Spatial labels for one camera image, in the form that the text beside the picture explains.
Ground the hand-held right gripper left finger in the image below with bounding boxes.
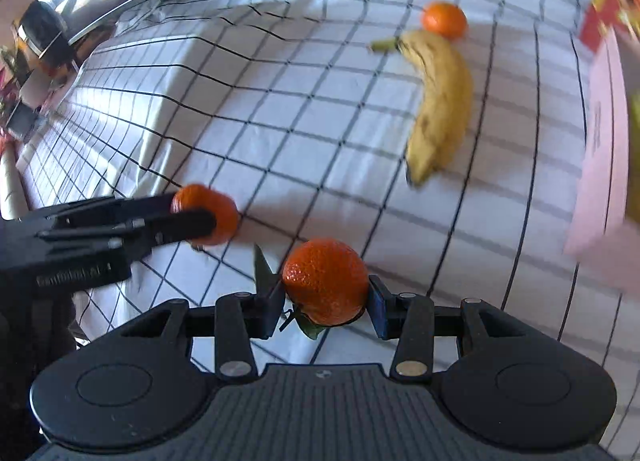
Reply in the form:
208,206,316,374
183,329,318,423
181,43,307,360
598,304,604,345
117,275,287,384

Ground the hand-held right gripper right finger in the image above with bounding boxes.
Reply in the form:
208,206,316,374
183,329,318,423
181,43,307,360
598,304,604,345
367,275,531,384

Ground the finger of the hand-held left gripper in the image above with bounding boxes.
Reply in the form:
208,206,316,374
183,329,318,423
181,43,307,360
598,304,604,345
132,208,217,246
116,194,177,216

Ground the small tangerine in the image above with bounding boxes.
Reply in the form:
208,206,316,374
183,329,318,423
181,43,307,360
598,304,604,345
171,184,240,247
421,1,468,38

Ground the tangerine with leaves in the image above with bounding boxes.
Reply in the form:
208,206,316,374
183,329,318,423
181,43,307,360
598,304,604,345
252,237,370,340

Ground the pink cardboard box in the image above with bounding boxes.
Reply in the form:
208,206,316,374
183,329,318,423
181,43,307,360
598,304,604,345
564,34,640,292

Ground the white black-checkered tablecloth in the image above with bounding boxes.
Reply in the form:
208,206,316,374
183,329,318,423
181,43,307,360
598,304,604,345
15,0,636,457

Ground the black shiny appliance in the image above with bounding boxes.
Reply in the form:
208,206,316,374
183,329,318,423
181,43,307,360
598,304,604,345
16,1,72,64

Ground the yellow banana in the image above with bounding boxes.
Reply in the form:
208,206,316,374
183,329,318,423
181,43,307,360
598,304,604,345
370,30,475,187

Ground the red snack bag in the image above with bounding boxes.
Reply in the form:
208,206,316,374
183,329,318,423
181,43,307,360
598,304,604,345
580,0,640,54

